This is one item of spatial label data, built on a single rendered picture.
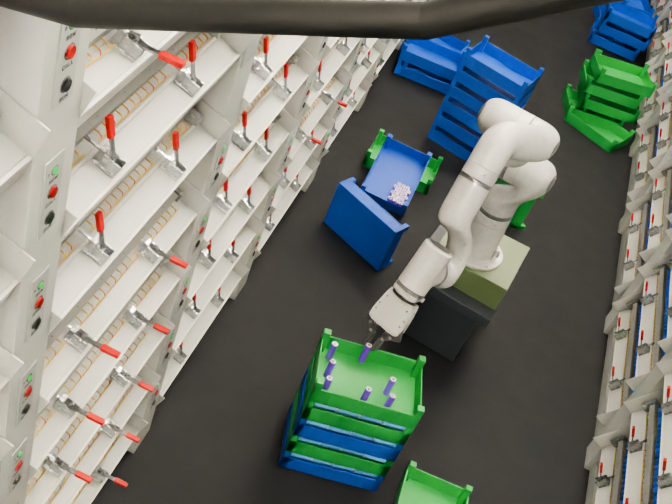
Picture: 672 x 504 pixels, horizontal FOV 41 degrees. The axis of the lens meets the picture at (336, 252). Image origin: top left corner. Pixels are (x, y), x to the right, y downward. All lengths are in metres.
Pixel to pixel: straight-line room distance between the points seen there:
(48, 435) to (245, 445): 1.05
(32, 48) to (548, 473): 2.42
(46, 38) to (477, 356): 2.50
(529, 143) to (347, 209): 1.16
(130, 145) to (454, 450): 1.83
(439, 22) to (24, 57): 0.52
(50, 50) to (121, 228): 0.63
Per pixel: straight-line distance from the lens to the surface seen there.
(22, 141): 1.06
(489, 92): 3.99
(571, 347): 3.53
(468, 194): 2.29
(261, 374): 2.90
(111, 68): 1.22
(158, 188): 1.67
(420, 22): 0.61
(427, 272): 2.32
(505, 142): 2.30
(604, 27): 5.74
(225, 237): 2.50
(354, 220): 3.37
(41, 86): 1.01
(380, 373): 2.60
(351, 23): 0.63
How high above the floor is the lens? 2.19
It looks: 40 degrees down
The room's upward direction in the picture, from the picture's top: 23 degrees clockwise
